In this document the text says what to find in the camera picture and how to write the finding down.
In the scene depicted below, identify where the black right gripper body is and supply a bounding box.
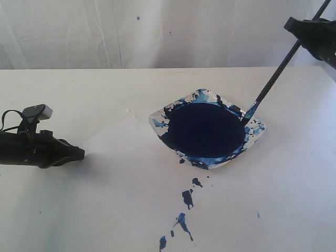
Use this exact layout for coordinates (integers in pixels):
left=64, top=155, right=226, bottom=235
left=317, top=29, right=335, bottom=69

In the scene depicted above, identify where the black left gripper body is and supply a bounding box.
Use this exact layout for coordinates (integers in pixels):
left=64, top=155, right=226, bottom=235
left=1, top=130, right=55, bottom=169

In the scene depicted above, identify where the black paintbrush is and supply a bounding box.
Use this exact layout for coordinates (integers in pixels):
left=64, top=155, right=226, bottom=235
left=241, top=1, right=330, bottom=125

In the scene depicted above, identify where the white paper sheet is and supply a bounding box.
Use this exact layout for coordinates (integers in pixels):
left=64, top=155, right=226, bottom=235
left=50, top=117, right=263, bottom=251

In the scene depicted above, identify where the white backdrop cloth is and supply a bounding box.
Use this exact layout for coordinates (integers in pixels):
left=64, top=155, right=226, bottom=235
left=1, top=1, right=322, bottom=69

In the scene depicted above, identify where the white square paint dish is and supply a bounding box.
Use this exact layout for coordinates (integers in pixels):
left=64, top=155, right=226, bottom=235
left=149, top=89, right=266, bottom=170

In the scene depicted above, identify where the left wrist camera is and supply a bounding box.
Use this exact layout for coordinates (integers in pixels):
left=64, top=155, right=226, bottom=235
left=22, top=104, right=53, bottom=121

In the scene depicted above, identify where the black left camera cable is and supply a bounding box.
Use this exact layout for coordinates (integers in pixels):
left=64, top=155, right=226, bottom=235
left=0, top=110, right=26, bottom=134

